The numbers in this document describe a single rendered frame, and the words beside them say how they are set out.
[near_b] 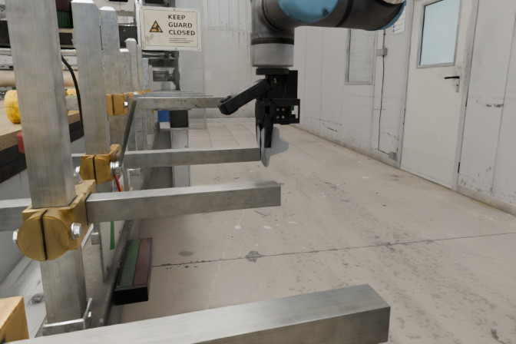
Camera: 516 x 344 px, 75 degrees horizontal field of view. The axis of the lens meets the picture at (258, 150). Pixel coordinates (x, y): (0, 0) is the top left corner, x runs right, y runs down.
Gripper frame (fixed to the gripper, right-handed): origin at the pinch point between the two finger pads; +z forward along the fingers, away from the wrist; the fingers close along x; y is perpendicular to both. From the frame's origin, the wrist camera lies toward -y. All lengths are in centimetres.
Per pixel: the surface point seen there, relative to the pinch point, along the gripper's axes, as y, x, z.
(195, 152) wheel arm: -14.7, -1.5, -3.0
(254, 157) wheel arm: -2.2, -1.5, -1.4
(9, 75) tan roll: -135, 226, -24
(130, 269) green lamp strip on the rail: -26.6, -17.2, 12.4
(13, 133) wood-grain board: -50, 7, -7
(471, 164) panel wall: 240, 166, 53
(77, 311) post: -30.9, -30.7, 9.5
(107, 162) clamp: -30.4, -8.2, -3.3
